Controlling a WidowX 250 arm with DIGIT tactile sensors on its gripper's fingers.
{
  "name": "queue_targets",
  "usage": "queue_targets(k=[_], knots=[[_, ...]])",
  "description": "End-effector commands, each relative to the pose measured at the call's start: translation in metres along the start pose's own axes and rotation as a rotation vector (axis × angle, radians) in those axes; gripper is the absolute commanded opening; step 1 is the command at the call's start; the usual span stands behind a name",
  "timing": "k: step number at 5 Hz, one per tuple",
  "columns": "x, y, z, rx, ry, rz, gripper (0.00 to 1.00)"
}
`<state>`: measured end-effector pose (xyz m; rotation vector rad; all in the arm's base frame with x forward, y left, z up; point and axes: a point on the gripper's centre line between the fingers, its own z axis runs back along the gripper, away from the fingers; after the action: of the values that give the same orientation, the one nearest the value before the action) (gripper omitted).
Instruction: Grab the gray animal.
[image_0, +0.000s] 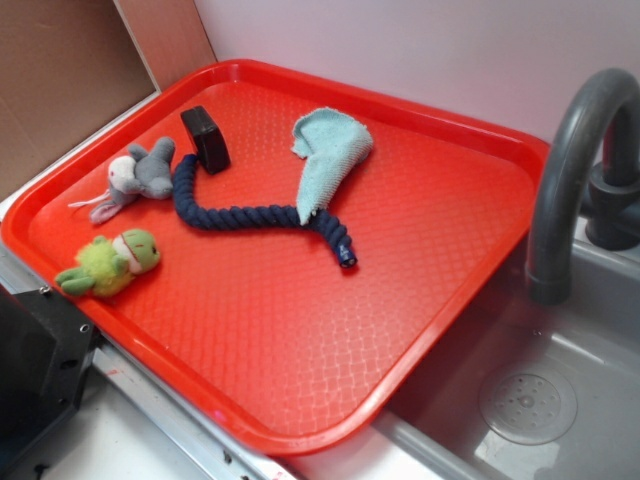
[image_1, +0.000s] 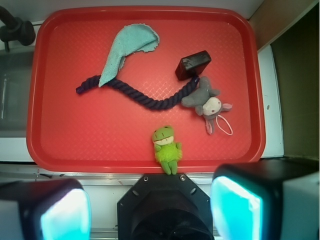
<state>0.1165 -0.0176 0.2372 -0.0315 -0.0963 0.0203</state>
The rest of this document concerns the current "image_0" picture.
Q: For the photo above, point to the gray plastic sink basin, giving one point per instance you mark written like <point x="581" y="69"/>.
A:
<point x="591" y="339"/>

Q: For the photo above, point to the light blue cloth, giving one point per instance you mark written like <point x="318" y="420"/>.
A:
<point x="331" y="143"/>

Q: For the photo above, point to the brown cardboard panel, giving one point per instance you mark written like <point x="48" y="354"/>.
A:
<point x="70" y="68"/>

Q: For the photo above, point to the green plush frog toy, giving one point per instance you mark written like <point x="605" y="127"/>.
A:
<point x="105" y="267"/>

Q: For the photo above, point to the sink drain strainer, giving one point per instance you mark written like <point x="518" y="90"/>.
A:
<point x="527" y="403"/>

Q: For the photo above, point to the gray plush mouse toy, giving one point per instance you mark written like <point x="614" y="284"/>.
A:
<point x="138" y="173"/>

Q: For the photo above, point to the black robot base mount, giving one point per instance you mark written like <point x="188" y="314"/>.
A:
<point x="47" y="346"/>

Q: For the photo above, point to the red plastic tray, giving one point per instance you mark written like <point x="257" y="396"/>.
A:
<point x="261" y="329"/>

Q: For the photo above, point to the black rectangular block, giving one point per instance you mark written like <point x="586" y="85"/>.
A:
<point x="207" y="139"/>

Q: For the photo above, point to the gray curved faucet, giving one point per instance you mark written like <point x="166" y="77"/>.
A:
<point x="592" y="171"/>

